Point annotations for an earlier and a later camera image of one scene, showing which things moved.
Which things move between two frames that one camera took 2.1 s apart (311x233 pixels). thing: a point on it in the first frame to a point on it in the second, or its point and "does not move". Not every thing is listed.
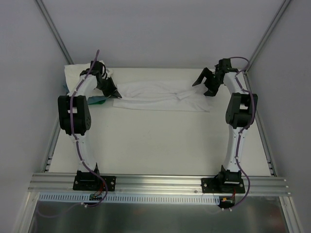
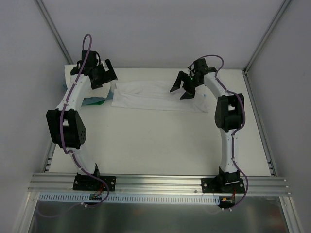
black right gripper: [214, 80] to [188, 82]
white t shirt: [173, 95] does not move
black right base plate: [222, 185] does not move
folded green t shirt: [99, 102] does not move
